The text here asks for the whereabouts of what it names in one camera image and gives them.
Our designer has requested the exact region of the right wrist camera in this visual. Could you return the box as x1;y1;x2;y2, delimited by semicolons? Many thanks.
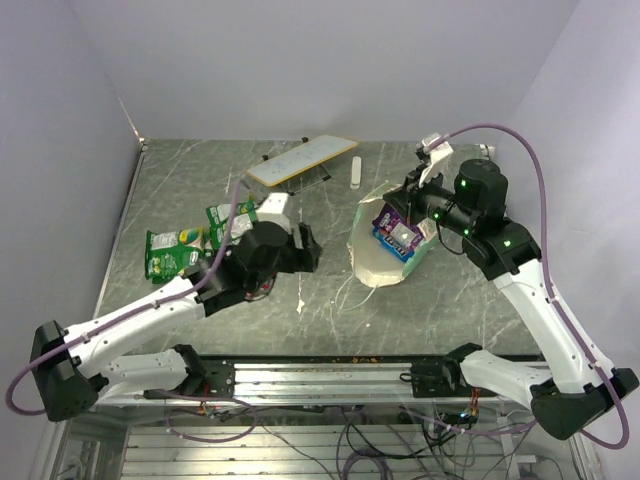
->
415;133;454;187

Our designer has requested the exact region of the whiteboard wire stand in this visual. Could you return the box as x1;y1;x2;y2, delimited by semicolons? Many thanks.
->
259;137;331;196

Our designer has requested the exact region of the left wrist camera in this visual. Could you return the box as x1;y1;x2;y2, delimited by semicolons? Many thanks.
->
256;192;291;234

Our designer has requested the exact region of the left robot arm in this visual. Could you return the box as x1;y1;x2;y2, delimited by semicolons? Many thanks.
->
30;221;322;422

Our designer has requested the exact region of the decorated paper gift bag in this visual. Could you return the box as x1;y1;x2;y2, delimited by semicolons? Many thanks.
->
344;181;438;292

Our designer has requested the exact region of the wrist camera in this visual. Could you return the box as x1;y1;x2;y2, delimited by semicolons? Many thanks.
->
256;192;291;234
415;133;454;187

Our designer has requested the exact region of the aluminium rail frame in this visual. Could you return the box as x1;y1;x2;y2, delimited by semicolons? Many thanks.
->
35;345;602;479

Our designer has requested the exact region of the yellow framed whiteboard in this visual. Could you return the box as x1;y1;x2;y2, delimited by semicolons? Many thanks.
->
247;135;359;187

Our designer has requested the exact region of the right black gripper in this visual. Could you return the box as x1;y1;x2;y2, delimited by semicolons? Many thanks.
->
383;162;476;236

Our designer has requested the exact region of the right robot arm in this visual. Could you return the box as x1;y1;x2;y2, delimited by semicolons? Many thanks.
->
383;159;639;440

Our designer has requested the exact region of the green Fox's candy bag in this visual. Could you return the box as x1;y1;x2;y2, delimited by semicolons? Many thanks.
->
144;226;207;284

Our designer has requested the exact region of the large purple snack bag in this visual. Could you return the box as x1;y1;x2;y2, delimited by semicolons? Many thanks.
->
372;204;424;250

